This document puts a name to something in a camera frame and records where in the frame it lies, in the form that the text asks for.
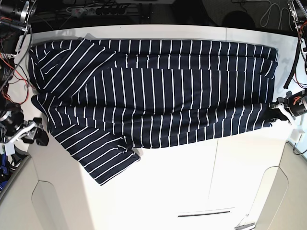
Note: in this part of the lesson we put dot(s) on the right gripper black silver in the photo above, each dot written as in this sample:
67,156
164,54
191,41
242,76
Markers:
13,127

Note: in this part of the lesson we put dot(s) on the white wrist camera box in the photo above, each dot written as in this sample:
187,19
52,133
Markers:
297,135
7,149

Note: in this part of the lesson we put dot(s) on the metal clip at table edge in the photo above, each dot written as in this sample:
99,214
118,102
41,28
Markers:
245,224

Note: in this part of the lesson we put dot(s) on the navy white striped T-shirt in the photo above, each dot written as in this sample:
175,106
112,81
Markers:
104,98

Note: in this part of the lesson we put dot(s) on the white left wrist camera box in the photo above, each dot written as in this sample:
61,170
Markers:
297,135

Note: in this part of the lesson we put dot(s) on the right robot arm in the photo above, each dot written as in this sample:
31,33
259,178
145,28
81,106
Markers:
15,17

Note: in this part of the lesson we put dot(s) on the white power strip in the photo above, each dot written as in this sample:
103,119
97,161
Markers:
97,10

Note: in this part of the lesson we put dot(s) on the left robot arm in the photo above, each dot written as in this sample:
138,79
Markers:
298,11

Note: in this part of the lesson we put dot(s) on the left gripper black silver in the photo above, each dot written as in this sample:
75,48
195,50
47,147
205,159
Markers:
287,108

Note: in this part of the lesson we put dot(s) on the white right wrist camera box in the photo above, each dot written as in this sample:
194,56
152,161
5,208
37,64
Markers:
7,149

